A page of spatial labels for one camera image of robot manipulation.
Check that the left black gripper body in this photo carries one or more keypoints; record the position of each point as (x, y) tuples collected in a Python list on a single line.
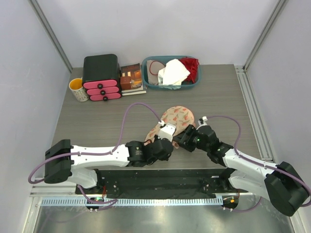
[(151, 161)]

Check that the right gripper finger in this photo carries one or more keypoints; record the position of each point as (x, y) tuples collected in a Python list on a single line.
[(183, 140), (190, 131)]

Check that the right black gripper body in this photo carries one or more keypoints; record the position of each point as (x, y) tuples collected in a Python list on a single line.
[(198, 143)]

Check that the pink mesh laundry bag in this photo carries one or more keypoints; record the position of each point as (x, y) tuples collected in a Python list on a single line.
[(179, 116)]

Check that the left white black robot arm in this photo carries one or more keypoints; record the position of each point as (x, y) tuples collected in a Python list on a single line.
[(81, 164)]

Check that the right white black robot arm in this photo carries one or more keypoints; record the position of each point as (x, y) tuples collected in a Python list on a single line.
[(279, 184)]

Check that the white cloth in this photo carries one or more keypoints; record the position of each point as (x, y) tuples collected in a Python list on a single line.
[(174, 73)]

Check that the red garment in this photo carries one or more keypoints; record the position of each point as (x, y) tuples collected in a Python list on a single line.
[(191, 64)]

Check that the teal plastic basket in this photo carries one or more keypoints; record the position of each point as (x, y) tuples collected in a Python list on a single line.
[(165, 60)]

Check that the grey cloth with red loop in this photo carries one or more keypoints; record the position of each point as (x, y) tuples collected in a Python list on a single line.
[(153, 68)]

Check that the stack of books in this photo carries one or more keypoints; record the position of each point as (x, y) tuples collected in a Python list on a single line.
[(131, 80)]

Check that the black pink drawer organizer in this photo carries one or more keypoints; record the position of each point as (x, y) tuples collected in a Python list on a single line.
[(101, 77)]

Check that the yellow inside patterned mug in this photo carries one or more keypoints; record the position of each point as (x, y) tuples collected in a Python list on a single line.
[(77, 89)]

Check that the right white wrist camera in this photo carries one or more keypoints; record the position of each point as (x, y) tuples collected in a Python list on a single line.
[(202, 123)]

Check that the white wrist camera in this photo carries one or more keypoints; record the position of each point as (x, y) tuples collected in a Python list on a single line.
[(166, 131), (202, 123)]

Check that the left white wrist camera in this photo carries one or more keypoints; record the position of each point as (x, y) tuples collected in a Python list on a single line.
[(166, 131)]

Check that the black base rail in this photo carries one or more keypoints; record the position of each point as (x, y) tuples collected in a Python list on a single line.
[(160, 184)]

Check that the white slotted cable duct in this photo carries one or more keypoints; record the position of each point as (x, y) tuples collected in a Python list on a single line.
[(80, 201)]

